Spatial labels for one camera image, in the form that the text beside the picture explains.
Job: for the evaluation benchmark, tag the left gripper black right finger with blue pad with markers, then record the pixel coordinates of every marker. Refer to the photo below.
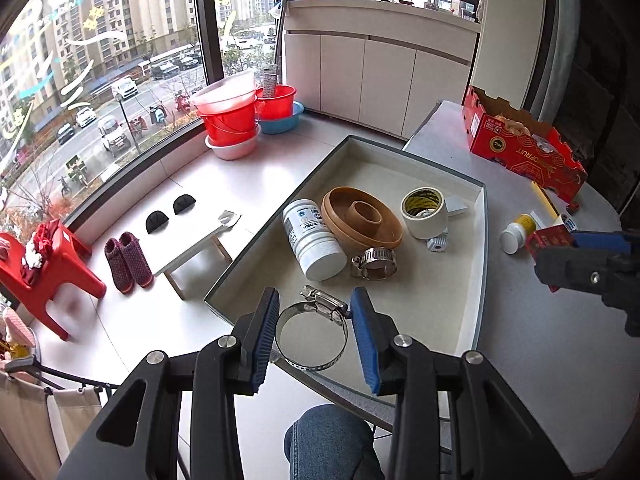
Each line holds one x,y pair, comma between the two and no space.
493,435

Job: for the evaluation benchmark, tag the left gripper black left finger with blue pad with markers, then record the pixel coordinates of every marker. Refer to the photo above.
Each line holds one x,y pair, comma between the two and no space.
135,435

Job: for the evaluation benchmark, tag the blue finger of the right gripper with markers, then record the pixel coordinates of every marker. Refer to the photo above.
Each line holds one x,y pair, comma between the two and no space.
614,242

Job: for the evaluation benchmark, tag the red patterned card box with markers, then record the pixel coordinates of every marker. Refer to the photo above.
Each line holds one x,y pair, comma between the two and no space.
550,239

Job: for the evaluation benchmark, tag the yellow utility knife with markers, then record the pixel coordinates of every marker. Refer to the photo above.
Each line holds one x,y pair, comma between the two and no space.
545,200

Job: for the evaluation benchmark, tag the small yellow cap bottle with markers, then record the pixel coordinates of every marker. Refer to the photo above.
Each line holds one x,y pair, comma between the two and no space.
515,234

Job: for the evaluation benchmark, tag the white tape roll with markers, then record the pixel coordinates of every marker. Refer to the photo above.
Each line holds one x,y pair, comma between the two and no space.
425,213

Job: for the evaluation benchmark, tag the metal hose clamp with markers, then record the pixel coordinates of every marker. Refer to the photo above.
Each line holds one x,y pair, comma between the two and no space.
374,264
312,334

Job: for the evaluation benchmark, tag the white supplement jar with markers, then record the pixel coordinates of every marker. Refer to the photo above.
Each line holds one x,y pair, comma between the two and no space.
315,247

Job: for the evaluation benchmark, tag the small white box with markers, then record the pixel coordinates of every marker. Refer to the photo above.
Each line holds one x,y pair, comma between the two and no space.
455,206

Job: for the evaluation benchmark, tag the folding chair fabric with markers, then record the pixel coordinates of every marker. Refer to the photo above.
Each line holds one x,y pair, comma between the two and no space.
44,413

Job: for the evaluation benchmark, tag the red cardboard fruit box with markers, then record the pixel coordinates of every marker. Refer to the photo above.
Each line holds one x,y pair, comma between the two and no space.
515,140

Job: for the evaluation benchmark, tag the jeans knee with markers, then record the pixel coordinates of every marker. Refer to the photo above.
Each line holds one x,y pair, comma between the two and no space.
328,442

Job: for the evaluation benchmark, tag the right purple slipper boot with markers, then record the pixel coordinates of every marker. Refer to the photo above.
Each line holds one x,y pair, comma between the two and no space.
135,260

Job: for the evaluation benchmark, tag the purple slipper boot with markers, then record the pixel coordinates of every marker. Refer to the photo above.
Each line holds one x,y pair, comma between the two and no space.
135,260
121,275

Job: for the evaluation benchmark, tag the small white low table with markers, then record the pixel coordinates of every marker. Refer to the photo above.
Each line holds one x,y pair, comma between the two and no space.
178,241

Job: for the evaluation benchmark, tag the left purple slipper boot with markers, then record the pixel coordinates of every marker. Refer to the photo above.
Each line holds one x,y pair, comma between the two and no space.
121,275

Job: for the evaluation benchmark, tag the red plastic stool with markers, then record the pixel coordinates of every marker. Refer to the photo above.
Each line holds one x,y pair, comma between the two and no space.
64,264

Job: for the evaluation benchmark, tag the black shoe insert left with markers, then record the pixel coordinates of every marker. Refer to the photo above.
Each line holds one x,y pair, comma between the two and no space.
155,220

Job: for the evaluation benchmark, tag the black shoe insert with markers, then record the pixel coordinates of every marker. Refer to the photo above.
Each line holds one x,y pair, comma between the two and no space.
183,203
155,220

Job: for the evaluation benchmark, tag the black shoe insert right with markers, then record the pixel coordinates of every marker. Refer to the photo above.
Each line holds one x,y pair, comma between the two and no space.
183,203

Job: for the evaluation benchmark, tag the grey shallow tray box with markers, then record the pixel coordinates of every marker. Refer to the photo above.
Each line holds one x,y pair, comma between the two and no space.
437,294

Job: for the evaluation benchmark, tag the white balcony cabinet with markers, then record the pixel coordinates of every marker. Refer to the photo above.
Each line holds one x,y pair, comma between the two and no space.
378,64

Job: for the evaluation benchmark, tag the white basin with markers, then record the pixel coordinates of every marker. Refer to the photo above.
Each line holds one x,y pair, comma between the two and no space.
235,151

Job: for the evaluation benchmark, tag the red bucket with clear basin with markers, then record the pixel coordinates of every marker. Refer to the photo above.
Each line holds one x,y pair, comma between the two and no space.
227,108

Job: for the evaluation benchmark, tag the blue basin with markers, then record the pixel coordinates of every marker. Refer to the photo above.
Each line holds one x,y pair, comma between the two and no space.
283,125

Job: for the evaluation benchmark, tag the red basin with brush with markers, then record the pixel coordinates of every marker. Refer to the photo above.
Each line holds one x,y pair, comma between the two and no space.
273,100

